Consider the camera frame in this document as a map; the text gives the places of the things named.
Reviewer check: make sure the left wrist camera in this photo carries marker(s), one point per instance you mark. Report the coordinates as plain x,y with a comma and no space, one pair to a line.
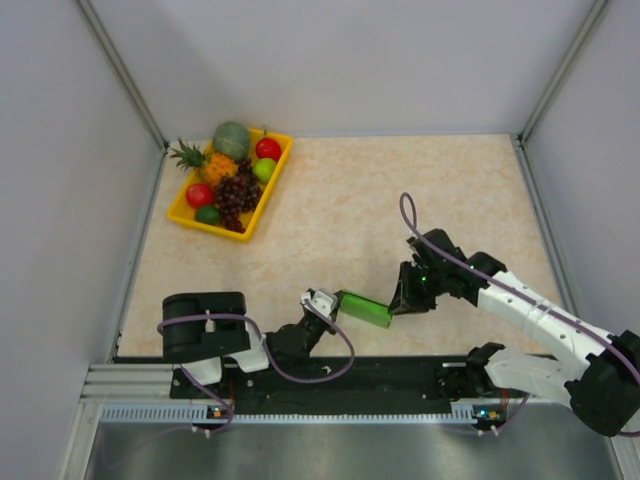
321,304

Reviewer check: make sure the yellow plastic tray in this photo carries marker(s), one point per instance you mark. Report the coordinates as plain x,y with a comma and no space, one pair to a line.
182,214

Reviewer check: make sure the red apple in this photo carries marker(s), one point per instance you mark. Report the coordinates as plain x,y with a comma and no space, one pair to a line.
268,148

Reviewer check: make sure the white slotted cable duct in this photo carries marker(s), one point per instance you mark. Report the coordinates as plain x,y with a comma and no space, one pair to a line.
460,414

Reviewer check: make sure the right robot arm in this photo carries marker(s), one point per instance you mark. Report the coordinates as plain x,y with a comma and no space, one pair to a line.
591,371

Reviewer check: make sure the green lime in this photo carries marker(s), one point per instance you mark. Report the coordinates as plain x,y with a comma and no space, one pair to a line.
208,214

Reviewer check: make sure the red pomegranate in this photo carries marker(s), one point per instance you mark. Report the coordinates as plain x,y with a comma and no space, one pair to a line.
199,195

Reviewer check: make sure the purple grape bunch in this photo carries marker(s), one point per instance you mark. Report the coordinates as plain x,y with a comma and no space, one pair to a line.
238,195

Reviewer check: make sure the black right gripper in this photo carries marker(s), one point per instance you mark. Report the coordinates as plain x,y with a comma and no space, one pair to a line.
405,299

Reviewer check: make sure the aluminium frame rail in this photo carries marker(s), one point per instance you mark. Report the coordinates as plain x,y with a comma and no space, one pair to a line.
144,383

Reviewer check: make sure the green apple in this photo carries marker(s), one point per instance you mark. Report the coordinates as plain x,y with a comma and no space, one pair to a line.
264,169

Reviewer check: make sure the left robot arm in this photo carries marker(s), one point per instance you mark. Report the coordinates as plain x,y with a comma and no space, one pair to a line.
194,340

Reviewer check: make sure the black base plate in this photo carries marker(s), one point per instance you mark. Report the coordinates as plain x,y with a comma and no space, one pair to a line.
373,385

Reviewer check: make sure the pineapple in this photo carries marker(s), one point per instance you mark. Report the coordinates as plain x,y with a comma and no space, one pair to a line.
210,166

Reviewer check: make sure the green paper box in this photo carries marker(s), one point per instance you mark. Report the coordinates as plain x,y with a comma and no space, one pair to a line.
364,309

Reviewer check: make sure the green melon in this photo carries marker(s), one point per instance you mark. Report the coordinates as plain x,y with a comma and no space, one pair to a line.
232,139

